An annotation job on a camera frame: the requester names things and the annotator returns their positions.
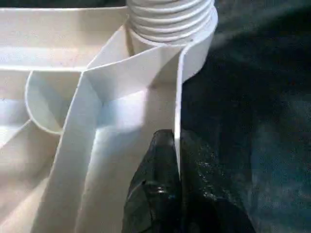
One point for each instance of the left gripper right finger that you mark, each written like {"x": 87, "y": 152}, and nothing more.
{"x": 206, "y": 189}

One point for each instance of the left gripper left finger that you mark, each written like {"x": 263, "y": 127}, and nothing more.
{"x": 155, "y": 189}

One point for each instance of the white plastic table top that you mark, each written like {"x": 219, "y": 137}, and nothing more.
{"x": 73, "y": 121}

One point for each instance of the white plastic table leg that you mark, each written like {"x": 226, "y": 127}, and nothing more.
{"x": 170, "y": 19}

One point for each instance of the black work mat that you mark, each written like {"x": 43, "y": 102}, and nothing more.
{"x": 255, "y": 85}

